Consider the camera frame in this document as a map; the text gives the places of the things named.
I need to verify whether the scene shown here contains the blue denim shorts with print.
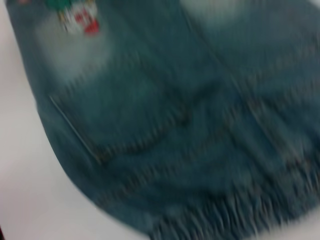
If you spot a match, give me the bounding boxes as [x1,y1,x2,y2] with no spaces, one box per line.
[4,0,320,240]

